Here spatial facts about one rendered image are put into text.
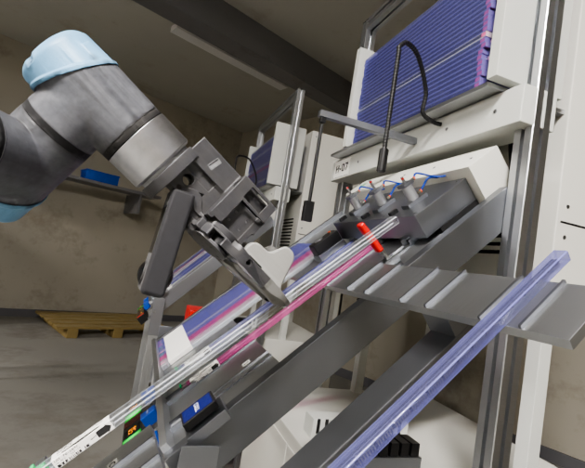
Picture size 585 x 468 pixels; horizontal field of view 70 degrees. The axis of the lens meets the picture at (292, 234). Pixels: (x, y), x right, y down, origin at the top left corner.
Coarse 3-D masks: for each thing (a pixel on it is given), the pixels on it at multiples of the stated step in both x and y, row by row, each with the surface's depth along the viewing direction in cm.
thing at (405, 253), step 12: (324, 228) 136; (312, 240) 130; (396, 240) 86; (420, 240) 79; (372, 252) 88; (396, 252) 80; (408, 252) 77; (312, 264) 106; (360, 264) 86; (300, 276) 102; (324, 288) 88
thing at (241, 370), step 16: (192, 352) 95; (224, 352) 84; (240, 352) 79; (256, 352) 74; (224, 368) 76; (240, 368) 72; (256, 368) 68; (176, 384) 82; (192, 384) 76; (208, 384) 73; (224, 384) 69; (240, 384) 66; (176, 400) 75; (192, 400) 71; (224, 400) 64; (176, 416) 67; (176, 432) 64
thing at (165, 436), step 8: (152, 344) 113; (152, 352) 106; (160, 368) 93; (160, 376) 86; (160, 400) 73; (160, 408) 70; (168, 408) 74; (160, 416) 67; (168, 416) 69; (160, 424) 64; (168, 424) 65; (160, 432) 62; (168, 432) 62; (160, 440) 59; (168, 440) 59; (160, 448) 57; (168, 448) 58
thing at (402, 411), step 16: (560, 256) 40; (544, 272) 39; (528, 288) 38; (512, 304) 37; (480, 320) 37; (496, 320) 36; (464, 336) 36; (480, 336) 35; (448, 352) 35; (464, 352) 34; (432, 368) 34; (448, 368) 33; (416, 384) 33; (432, 384) 33; (400, 400) 33; (416, 400) 32; (384, 416) 32; (400, 416) 31; (368, 432) 31; (384, 432) 31; (352, 448) 30; (368, 448) 30; (336, 464) 30; (352, 464) 29
